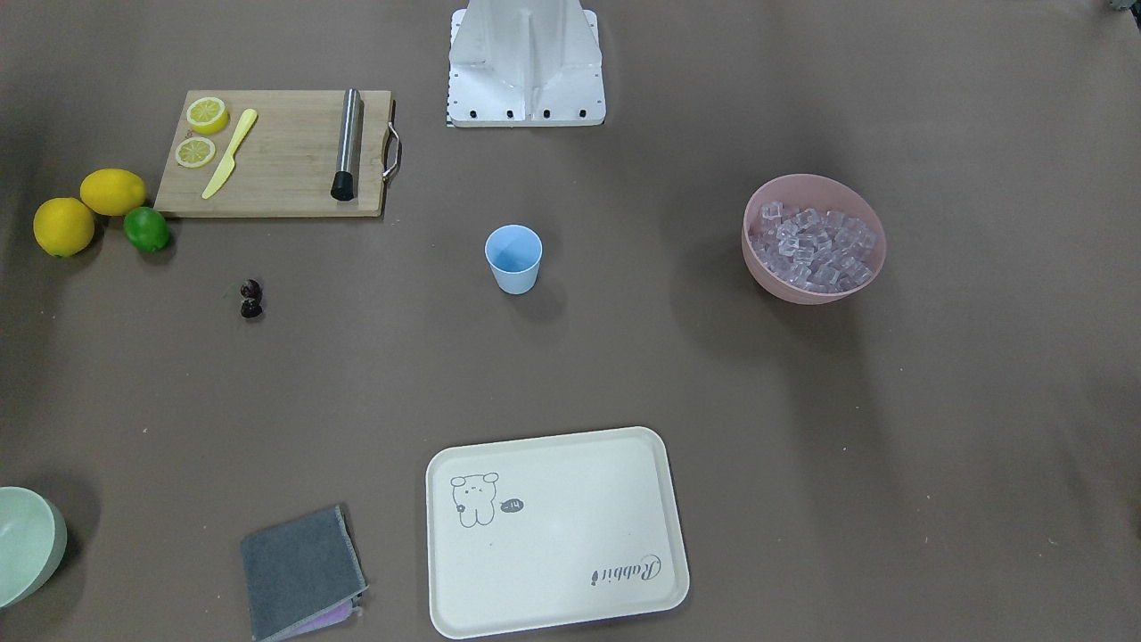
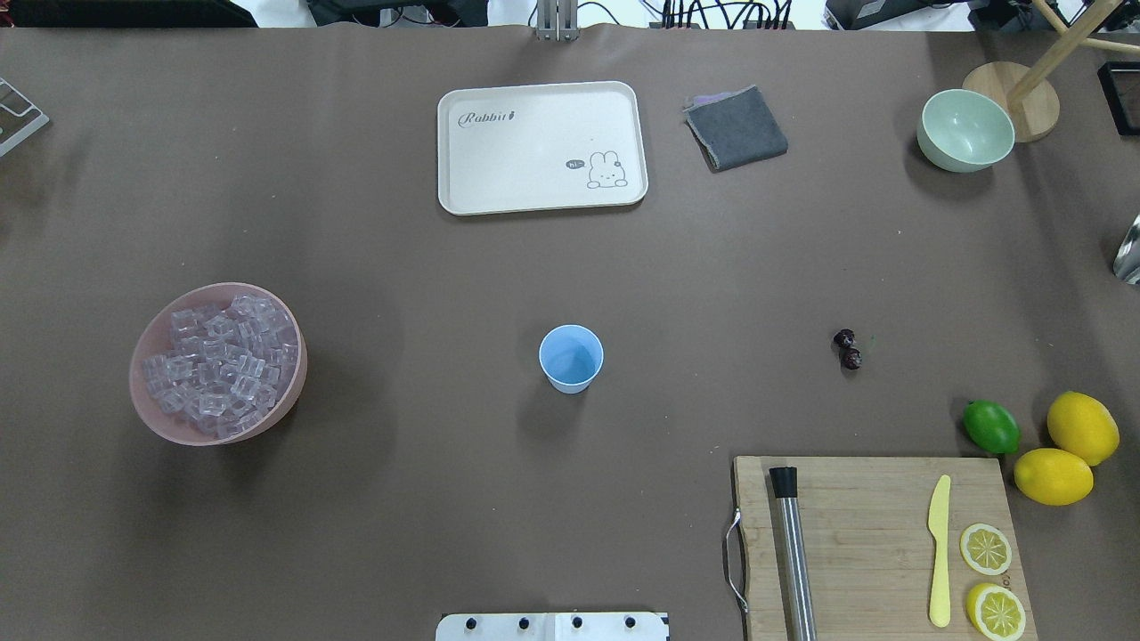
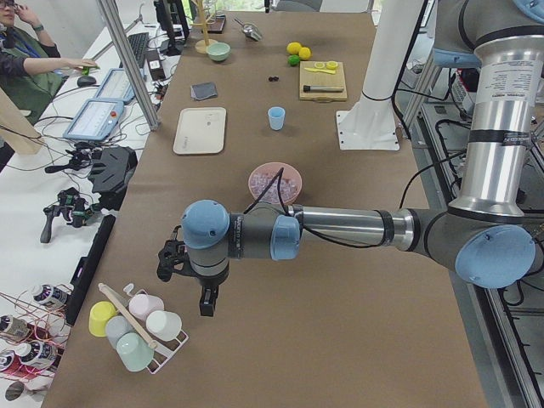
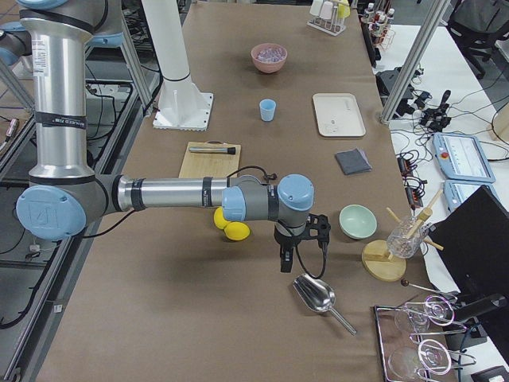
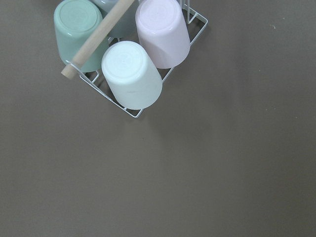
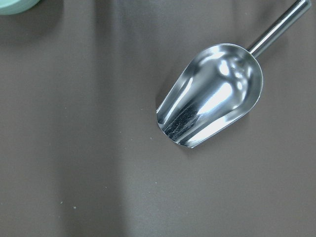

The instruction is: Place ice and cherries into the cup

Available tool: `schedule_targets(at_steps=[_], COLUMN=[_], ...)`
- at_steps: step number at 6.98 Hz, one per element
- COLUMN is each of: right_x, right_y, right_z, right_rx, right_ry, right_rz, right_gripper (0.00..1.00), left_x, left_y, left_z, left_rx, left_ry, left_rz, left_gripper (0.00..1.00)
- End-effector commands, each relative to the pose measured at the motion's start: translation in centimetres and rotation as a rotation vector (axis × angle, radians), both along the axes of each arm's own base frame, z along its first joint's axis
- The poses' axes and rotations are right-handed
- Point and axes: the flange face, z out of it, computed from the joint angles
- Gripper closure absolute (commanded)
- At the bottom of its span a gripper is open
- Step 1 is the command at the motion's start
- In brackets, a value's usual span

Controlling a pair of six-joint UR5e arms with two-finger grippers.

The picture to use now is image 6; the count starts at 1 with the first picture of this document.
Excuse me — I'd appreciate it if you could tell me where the mint green bowl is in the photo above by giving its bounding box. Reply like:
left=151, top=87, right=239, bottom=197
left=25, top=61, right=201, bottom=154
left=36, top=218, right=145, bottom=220
left=0, top=0, right=40, bottom=15

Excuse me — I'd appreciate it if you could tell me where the metal ice scoop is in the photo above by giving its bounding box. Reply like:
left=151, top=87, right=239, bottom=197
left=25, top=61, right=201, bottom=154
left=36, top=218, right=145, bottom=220
left=156, top=0, right=312, bottom=148

